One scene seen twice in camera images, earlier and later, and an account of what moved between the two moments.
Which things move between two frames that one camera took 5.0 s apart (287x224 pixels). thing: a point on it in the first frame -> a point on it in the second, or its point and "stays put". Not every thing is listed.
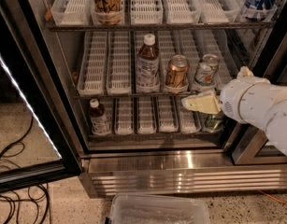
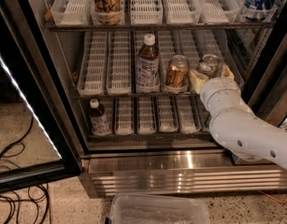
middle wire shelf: [133, 95] stays put
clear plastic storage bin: [127, 208] stays put
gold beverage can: [177, 76] stays put
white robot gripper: [233, 97] -> [217, 89]
